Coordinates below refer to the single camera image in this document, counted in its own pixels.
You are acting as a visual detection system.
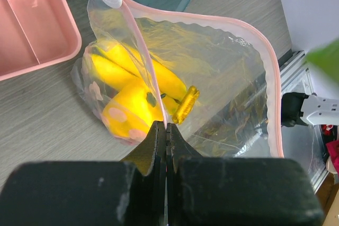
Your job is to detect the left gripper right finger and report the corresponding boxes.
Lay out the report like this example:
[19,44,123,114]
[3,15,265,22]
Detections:
[166,124,324,225]

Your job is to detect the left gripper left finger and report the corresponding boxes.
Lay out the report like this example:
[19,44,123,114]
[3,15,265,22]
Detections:
[1,122,166,225]

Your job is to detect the yellow bell pepper toy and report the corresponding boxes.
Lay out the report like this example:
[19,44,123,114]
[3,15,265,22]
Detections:
[101,78,164,143]

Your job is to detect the clear pink zip top bag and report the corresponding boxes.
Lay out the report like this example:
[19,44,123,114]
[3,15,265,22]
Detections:
[71,0,284,157]

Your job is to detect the yellow banana bunch toy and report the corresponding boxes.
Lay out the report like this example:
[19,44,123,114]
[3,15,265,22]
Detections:
[88,40,200,124]

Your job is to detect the green cucumber toy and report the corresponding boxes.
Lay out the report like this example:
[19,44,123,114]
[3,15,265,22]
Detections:
[306,39,338,85]

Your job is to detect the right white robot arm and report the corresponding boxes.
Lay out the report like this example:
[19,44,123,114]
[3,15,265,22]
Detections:
[281,92,338,127]

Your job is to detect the pink divided organizer box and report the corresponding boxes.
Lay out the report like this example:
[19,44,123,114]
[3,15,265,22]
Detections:
[1,0,82,80]

